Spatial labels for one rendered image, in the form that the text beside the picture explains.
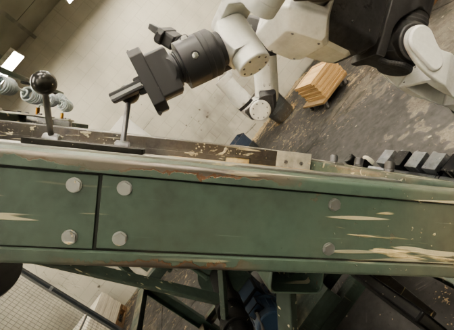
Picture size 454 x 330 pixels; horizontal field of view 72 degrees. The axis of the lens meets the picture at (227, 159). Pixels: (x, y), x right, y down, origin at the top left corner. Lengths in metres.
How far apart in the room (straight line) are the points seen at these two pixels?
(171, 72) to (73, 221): 0.33
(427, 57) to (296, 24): 0.41
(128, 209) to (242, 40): 0.38
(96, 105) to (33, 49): 1.40
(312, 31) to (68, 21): 6.01
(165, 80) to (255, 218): 0.32
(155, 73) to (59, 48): 6.02
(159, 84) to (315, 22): 0.46
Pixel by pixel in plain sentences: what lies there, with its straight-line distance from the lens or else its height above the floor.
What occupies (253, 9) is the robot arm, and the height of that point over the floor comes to 1.36.
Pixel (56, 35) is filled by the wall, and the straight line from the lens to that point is 6.64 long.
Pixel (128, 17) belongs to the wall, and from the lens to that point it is 6.53.
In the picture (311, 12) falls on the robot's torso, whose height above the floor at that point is 1.25.
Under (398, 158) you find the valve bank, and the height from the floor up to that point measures 0.76.
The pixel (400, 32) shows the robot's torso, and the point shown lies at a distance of 1.08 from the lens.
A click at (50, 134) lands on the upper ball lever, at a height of 1.49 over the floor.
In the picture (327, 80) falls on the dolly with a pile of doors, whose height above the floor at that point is 0.26.
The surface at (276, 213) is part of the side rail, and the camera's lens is 0.35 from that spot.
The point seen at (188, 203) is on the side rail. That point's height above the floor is 1.28.
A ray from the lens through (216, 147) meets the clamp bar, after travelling 1.00.
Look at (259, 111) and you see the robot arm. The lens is 1.15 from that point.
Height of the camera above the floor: 1.33
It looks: 11 degrees down
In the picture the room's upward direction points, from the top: 51 degrees counter-clockwise
